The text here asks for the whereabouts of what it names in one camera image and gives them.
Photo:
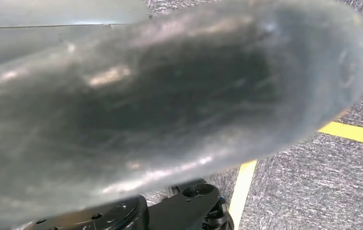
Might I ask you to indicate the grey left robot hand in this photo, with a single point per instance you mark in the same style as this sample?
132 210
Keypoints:
168 95

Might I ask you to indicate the black robot leg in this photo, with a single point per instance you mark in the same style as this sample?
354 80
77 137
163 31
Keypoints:
187 203

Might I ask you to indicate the yellow floor tape square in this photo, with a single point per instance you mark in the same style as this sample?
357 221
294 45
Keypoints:
241 190

